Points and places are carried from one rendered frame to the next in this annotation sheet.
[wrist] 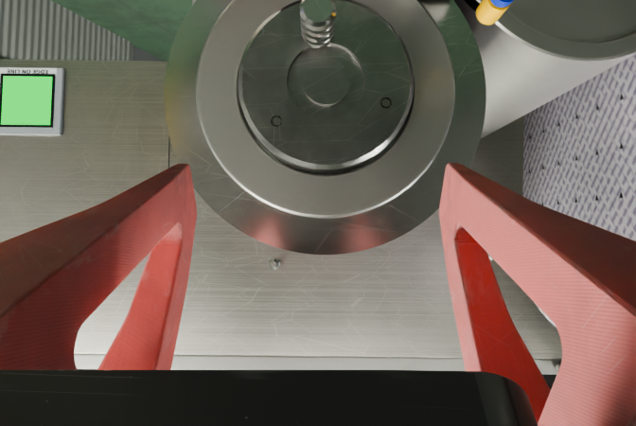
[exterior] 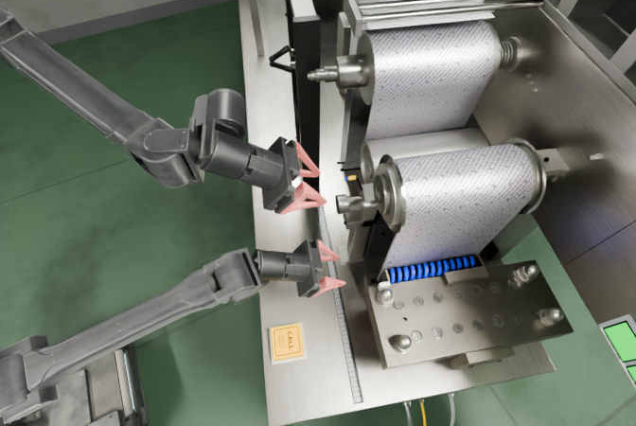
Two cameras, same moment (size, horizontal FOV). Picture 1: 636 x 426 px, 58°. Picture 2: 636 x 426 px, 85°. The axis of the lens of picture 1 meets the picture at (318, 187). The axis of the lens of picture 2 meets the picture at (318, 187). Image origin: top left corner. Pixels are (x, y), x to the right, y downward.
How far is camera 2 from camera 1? 0.58 m
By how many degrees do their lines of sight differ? 81
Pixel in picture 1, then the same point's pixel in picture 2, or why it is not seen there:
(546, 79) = (386, 150)
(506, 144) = (500, 112)
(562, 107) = (433, 125)
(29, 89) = (618, 341)
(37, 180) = not seen: outside the picture
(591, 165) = (419, 113)
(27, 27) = not seen: outside the picture
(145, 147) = (601, 260)
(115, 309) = not seen: outside the picture
